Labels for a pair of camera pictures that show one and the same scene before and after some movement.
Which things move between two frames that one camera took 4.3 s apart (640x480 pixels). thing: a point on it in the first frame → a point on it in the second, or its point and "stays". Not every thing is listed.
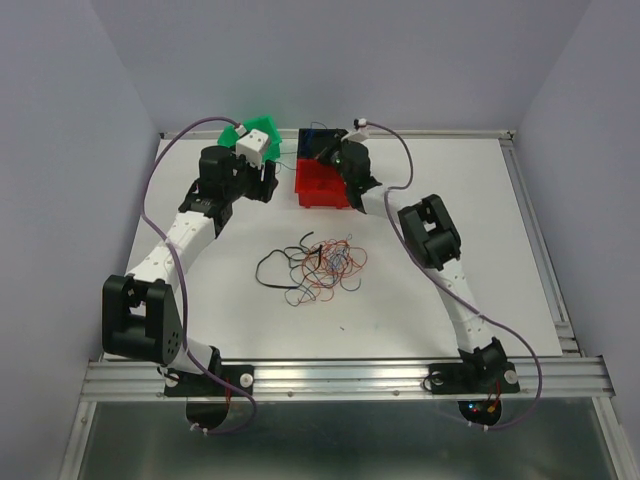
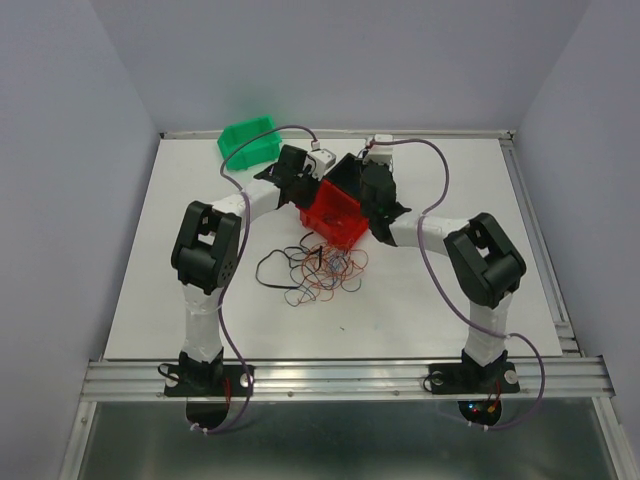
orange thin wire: [329, 262] stays
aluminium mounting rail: [539, 376] stays
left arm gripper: [262, 190] → [310, 199]
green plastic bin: [265, 125] stays
